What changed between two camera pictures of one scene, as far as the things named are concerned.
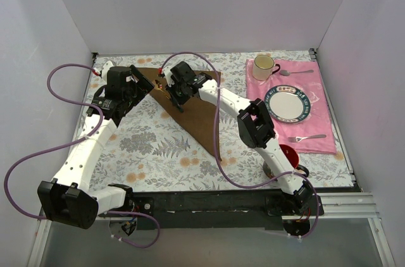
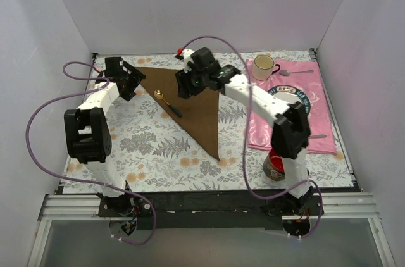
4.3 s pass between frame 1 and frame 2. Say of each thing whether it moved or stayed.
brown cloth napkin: stayed
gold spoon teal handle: moved
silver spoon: stayed
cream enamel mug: stayed
